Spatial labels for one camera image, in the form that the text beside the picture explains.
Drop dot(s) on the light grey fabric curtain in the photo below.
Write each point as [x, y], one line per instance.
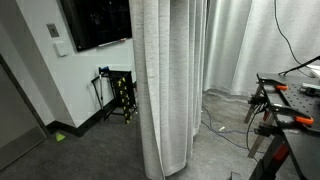
[166, 83]

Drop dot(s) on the narrow pale grey background curtain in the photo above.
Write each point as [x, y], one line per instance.
[220, 46]

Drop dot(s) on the wide pale grey background curtain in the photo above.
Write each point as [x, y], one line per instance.
[266, 50]

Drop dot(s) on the black folded cart yellow stickers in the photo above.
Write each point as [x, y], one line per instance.
[124, 95]

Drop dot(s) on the white marker pen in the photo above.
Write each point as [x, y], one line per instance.
[111, 42]

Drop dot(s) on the small white floor scrap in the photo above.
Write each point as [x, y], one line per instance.
[221, 128]

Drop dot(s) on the green door wedge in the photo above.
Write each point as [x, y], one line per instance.
[60, 137]

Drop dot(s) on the grey door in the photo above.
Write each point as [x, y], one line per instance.
[13, 116]

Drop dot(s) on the black perforated workbench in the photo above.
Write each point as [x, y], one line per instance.
[300, 143]

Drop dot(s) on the black wall display board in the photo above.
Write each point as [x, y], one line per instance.
[96, 20]

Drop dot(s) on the white wall thermostat box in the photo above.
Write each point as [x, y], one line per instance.
[60, 49]

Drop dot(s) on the grey wall switch plate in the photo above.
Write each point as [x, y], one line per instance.
[52, 30]

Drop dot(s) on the silver metal bracket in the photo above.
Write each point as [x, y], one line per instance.
[310, 89]

